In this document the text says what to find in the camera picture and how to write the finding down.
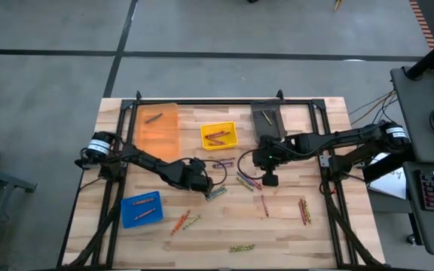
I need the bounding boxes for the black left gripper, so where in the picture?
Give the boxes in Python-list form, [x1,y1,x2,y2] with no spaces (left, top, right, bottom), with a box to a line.
[171,157,215,196]

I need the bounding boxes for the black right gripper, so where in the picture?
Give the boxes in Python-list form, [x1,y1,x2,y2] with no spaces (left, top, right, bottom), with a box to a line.
[253,134,297,187]

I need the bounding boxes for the grey plastic bin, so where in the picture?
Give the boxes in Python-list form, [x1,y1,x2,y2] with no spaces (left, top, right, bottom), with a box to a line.
[249,100,289,142]

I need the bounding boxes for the yellow perforated plastic basket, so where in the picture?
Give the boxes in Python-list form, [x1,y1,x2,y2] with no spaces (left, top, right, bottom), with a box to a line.
[200,120,240,151]

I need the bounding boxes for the translucent orange plastic bin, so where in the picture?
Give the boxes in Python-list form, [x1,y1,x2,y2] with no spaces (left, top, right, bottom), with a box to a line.
[136,102,182,161]

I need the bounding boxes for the blue perforated plastic basket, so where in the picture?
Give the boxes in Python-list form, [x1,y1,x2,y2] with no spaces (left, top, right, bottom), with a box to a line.
[120,190,164,230]

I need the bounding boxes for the white paper sheet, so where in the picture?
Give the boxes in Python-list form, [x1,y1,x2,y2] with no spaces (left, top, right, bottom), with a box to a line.
[367,165,408,200]

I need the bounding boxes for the grey desk top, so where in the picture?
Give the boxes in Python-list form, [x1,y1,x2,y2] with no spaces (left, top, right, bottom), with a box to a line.
[390,66,434,165]
[403,161,434,257]

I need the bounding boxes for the grey metal cart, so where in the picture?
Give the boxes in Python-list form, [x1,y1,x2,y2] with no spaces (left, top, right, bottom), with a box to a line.
[0,163,38,271]

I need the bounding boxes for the black stand pole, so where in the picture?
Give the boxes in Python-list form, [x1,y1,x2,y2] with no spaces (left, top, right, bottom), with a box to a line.
[405,28,434,81]

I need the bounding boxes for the black aluminium table frame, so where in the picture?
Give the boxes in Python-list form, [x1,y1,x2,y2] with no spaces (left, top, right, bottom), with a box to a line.
[57,89,390,271]

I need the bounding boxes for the cable bundle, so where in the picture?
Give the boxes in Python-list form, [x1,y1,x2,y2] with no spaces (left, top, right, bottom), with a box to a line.
[348,89,401,127]

